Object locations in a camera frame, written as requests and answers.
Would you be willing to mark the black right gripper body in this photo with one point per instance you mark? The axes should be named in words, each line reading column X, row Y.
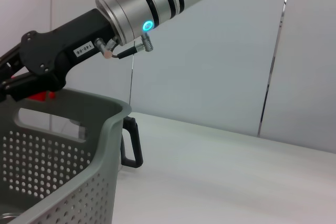
column 65, row 45

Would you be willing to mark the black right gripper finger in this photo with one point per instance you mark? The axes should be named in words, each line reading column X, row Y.
column 11, row 61
column 29, row 86

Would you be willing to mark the glass teacup with black base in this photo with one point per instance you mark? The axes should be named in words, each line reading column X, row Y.
column 8, row 216

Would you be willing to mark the grey perforated storage bin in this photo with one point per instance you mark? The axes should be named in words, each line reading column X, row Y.
column 65, row 203

